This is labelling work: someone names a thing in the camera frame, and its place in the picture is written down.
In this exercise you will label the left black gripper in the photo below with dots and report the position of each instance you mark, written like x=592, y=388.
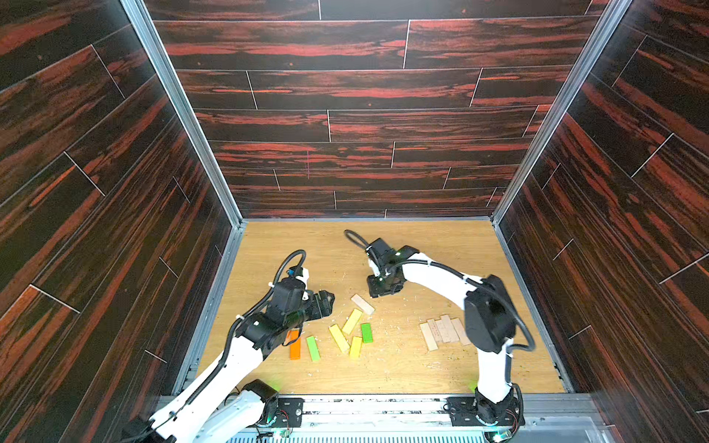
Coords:
x=325, y=307

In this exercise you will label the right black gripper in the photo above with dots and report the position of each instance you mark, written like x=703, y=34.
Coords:
x=379, y=285

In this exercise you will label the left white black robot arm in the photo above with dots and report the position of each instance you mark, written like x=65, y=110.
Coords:
x=205, y=411

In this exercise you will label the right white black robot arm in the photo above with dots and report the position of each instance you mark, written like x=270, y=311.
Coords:
x=491, y=323

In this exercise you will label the upper yellow block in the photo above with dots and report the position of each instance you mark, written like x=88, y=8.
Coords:
x=352, y=321

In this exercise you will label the long light green block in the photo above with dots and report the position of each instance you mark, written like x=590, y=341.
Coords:
x=313, y=349

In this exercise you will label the upper orange block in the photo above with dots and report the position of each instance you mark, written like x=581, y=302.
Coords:
x=292, y=337

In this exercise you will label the orange block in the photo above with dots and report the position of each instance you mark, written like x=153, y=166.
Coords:
x=295, y=350
x=292, y=337

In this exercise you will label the left yellow block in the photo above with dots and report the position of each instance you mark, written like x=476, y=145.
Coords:
x=339, y=338

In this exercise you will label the small yellow block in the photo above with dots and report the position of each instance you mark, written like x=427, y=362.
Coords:
x=355, y=348

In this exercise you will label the lower orange block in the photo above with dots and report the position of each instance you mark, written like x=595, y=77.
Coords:
x=295, y=350

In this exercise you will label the short green block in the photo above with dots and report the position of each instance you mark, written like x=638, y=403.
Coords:
x=366, y=333

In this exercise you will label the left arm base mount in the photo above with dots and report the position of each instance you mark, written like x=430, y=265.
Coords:
x=276, y=411

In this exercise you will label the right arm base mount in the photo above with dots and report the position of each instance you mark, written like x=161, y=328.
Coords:
x=465, y=411

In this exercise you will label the aluminium front rail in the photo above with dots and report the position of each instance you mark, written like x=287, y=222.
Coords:
x=420, y=418

